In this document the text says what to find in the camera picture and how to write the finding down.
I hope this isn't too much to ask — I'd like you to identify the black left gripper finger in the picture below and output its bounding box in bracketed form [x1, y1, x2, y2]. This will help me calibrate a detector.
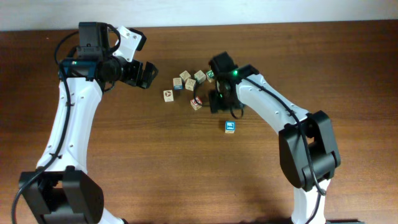
[138, 73, 155, 89]
[144, 62, 158, 77]

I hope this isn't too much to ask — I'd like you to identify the wooden block red 6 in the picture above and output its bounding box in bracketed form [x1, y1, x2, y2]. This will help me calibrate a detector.
[190, 96, 203, 110]

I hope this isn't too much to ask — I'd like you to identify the wooden block blue L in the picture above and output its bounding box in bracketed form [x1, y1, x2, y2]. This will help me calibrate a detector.
[224, 121, 236, 133]

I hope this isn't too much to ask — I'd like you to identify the wooden block green N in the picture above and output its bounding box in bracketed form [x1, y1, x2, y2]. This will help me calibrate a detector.
[206, 70, 215, 83]

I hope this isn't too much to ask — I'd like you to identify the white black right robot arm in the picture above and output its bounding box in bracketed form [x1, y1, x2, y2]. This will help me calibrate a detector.
[209, 52, 341, 223]

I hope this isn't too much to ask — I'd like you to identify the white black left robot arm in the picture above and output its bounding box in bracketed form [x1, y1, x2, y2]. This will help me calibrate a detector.
[16, 22, 158, 223]

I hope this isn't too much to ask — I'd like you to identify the wooden block blue side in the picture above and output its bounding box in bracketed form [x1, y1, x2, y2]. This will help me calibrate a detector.
[172, 78, 183, 90]

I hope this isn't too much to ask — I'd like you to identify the wooden block teal pattern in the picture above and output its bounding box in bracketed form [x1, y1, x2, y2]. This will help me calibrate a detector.
[194, 70, 206, 84]

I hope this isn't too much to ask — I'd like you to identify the wooden block blue edge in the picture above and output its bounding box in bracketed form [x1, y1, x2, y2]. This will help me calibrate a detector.
[185, 78, 197, 91]

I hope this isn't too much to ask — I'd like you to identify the wooden block top pattern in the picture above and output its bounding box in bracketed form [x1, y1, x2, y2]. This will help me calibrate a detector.
[179, 70, 192, 83]

